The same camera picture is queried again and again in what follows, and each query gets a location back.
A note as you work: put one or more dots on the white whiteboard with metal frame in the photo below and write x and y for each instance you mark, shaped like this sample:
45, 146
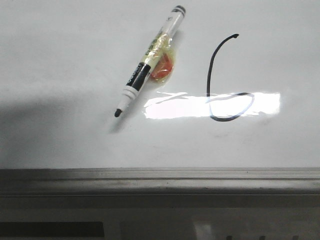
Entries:
233, 106

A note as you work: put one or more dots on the black white whiteboard marker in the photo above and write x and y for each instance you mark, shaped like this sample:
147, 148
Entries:
151, 58

